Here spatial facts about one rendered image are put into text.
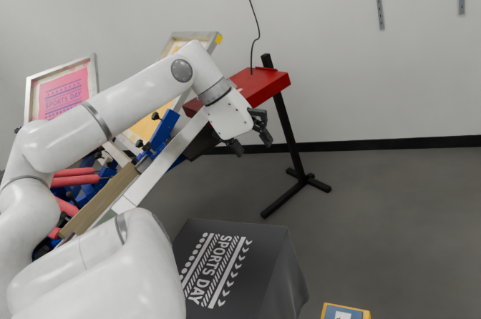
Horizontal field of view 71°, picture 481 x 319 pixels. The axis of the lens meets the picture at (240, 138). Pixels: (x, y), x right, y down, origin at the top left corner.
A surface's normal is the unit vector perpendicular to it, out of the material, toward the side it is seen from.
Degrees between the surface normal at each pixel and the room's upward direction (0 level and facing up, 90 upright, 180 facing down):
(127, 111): 92
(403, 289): 0
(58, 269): 27
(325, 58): 90
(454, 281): 0
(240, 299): 0
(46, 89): 32
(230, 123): 89
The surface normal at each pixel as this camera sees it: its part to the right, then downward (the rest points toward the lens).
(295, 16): -0.38, 0.58
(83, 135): 0.62, 0.11
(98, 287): -0.18, -0.66
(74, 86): -0.21, -0.44
